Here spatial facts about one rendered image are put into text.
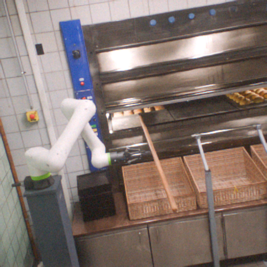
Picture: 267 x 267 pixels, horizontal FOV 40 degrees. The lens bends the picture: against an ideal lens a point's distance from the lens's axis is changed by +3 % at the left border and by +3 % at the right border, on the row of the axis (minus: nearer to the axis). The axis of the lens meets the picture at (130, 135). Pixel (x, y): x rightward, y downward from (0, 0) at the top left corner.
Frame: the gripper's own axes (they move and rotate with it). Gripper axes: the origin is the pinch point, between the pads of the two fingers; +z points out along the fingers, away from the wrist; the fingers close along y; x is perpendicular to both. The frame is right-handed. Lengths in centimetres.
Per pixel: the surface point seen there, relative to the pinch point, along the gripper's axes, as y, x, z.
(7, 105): -38, -61, -105
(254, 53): -47, -63, 106
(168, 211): 59, -12, 12
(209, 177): 29, -2, 45
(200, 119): 2, -62, 57
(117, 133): 2, -61, -19
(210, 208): 55, -2, 44
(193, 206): 57, -12, 33
